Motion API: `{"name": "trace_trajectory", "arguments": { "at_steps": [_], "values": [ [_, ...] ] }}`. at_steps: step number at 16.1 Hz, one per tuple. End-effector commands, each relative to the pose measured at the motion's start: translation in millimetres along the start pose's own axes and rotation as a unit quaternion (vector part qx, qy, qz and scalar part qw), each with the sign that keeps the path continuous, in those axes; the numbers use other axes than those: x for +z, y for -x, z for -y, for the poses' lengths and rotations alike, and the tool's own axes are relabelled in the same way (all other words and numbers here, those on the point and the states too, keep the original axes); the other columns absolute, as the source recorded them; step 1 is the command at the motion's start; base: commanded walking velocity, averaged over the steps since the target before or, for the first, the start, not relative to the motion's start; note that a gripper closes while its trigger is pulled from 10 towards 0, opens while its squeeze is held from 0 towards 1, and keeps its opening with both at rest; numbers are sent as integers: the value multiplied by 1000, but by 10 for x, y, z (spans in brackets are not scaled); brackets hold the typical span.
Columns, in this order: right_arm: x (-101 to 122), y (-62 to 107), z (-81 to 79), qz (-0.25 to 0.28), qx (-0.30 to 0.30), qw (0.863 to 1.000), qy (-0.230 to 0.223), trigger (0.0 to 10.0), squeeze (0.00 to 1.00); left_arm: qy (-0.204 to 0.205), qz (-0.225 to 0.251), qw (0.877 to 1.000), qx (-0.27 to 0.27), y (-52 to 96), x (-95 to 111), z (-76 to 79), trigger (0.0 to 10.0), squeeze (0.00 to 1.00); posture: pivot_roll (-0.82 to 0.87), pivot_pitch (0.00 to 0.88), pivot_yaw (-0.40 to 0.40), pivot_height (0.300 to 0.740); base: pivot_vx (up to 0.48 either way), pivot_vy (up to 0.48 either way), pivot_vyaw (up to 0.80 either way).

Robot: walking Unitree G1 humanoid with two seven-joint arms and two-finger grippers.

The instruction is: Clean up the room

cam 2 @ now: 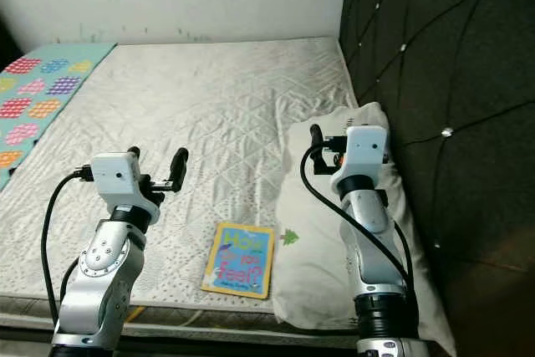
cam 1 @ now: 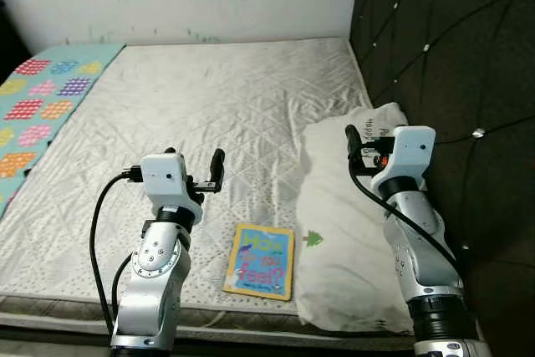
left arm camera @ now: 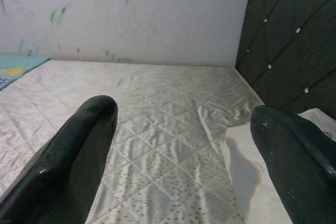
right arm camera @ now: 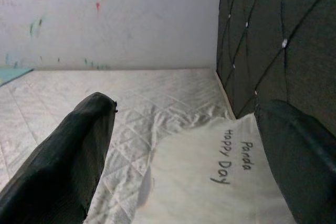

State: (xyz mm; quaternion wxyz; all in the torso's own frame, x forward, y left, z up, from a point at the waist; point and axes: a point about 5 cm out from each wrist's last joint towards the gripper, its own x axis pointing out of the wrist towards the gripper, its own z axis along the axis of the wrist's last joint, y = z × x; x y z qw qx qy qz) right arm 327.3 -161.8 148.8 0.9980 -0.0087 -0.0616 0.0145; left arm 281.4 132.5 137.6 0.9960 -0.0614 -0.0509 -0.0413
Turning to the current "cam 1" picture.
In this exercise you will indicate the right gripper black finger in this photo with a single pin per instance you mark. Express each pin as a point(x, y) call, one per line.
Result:
point(355, 144)

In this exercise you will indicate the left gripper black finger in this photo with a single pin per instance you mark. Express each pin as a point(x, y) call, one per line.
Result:
point(217, 171)
point(172, 154)

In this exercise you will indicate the cream pillow with tree print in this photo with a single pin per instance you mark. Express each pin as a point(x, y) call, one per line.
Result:
point(343, 206)

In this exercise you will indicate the yellow-edged blue picture book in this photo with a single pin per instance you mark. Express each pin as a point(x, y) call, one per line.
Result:
point(259, 261)

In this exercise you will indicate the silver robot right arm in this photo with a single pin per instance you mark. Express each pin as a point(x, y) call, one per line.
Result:
point(418, 240)

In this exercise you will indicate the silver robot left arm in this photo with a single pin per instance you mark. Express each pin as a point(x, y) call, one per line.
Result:
point(155, 290)

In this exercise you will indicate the quilted beige mattress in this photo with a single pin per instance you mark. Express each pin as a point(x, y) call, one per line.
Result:
point(192, 106)

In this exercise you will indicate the teal heart-patterned blanket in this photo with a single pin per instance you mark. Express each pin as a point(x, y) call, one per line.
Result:
point(42, 106)

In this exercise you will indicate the dark tufted headboard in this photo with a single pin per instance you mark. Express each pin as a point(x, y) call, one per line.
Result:
point(476, 56)

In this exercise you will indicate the dark bed base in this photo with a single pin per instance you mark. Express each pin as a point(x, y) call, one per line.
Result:
point(50, 349)

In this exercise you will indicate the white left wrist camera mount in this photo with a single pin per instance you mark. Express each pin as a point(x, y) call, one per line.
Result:
point(163, 175)

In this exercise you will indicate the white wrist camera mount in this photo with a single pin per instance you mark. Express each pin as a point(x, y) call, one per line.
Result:
point(410, 152)
point(163, 175)

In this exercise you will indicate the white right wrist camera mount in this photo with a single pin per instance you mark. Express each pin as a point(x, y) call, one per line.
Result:
point(410, 152)

